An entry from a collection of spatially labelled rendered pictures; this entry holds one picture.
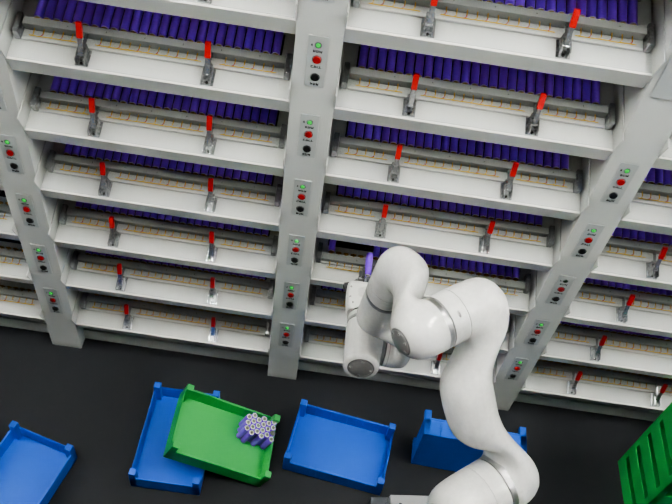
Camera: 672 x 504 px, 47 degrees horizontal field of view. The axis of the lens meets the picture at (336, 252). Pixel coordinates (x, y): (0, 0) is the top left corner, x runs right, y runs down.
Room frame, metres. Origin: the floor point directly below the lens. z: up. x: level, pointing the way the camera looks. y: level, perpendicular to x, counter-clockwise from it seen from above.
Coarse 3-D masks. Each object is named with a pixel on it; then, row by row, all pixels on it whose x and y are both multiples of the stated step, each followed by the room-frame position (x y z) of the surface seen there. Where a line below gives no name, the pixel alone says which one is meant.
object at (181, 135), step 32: (32, 96) 1.32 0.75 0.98; (64, 96) 1.33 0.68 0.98; (96, 96) 1.35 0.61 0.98; (128, 96) 1.37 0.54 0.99; (160, 96) 1.38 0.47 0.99; (32, 128) 1.26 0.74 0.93; (64, 128) 1.28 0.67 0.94; (96, 128) 1.27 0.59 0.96; (128, 128) 1.31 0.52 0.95; (160, 128) 1.31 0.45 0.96; (192, 128) 1.33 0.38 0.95; (224, 128) 1.34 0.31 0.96; (256, 128) 1.34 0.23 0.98; (192, 160) 1.28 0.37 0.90; (224, 160) 1.27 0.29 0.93; (256, 160) 1.28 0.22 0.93
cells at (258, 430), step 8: (248, 416) 1.07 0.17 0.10; (256, 416) 1.08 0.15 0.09; (264, 416) 1.09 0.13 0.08; (240, 424) 1.06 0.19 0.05; (248, 424) 1.05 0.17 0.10; (256, 424) 1.06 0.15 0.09; (264, 424) 1.06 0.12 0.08; (272, 424) 1.08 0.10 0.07; (240, 432) 1.03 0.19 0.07; (248, 432) 1.02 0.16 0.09; (256, 432) 1.03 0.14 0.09; (264, 432) 1.04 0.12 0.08; (272, 432) 1.05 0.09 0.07; (248, 440) 1.03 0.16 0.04; (256, 440) 1.02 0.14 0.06; (264, 440) 1.03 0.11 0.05; (272, 440) 1.03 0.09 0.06; (264, 448) 1.02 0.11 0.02
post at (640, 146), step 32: (640, 96) 1.31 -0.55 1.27; (640, 128) 1.30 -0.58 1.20; (608, 160) 1.30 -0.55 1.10; (640, 160) 1.30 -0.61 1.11; (576, 224) 1.30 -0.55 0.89; (608, 224) 1.30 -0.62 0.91; (544, 288) 1.30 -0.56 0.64; (576, 288) 1.30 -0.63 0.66; (512, 352) 1.30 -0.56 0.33; (512, 384) 1.30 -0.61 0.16
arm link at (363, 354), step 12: (348, 324) 1.05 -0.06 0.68; (348, 336) 1.01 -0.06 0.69; (360, 336) 1.00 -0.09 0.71; (372, 336) 1.01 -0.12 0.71; (348, 348) 0.97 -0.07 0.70; (360, 348) 0.97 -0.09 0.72; (372, 348) 0.98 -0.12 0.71; (384, 348) 0.99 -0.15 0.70; (348, 360) 0.94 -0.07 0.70; (360, 360) 0.94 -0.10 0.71; (372, 360) 0.94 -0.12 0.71; (348, 372) 0.93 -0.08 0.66; (360, 372) 0.93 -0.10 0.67; (372, 372) 0.94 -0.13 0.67
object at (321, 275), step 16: (320, 240) 1.39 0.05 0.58; (320, 256) 1.33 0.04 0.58; (352, 256) 1.36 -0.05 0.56; (320, 272) 1.30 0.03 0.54; (336, 272) 1.31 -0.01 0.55; (352, 272) 1.32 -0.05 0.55; (528, 272) 1.40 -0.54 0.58; (432, 288) 1.31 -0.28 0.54; (528, 288) 1.34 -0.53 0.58; (512, 304) 1.31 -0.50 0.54; (528, 304) 1.32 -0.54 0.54
